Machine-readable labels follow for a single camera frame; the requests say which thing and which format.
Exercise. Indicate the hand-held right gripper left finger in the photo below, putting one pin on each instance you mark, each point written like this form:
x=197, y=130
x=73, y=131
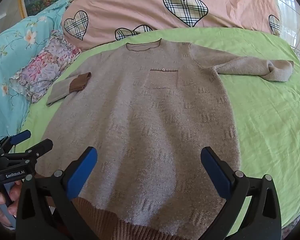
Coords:
x=82, y=170

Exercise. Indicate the green bed sheet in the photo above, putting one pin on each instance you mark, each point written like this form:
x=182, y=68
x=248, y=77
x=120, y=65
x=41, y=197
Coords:
x=265, y=120

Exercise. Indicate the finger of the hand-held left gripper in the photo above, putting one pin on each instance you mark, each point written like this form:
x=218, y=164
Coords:
x=21, y=136
x=41, y=148

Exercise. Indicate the purple floral ruffled pillow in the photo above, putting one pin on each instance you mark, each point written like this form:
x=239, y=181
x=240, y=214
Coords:
x=43, y=70

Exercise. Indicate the turquoise floral quilt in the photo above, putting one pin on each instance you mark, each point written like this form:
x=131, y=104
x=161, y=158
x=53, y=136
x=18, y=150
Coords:
x=17, y=62

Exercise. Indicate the pink heart print quilt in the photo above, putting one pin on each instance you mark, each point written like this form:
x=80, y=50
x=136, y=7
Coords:
x=150, y=7

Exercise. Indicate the person's left hand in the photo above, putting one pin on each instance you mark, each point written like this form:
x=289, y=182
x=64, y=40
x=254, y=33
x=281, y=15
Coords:
x=5, y=200

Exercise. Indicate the beige knitted sweater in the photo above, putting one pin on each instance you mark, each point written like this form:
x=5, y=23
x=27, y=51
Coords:
x=150, y=120

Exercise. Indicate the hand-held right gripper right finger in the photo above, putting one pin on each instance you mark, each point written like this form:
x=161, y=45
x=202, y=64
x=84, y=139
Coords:
x=216, y=170

